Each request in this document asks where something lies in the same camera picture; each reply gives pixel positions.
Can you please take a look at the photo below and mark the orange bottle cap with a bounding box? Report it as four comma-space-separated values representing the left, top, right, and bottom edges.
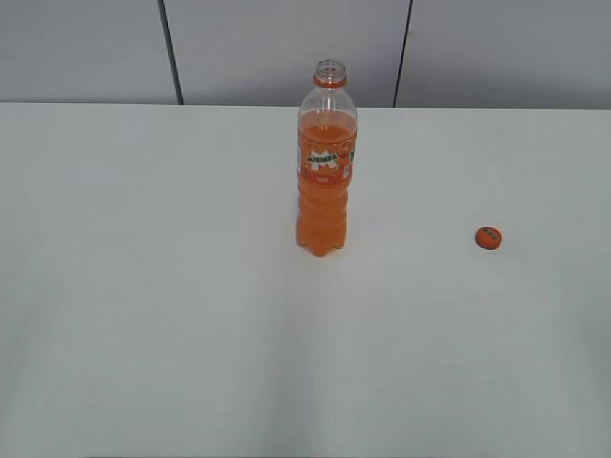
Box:
474, 226, 502, 251

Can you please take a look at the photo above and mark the orange Mirinda soda bottle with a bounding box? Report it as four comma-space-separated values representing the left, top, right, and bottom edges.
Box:
296, 59, 358, 257

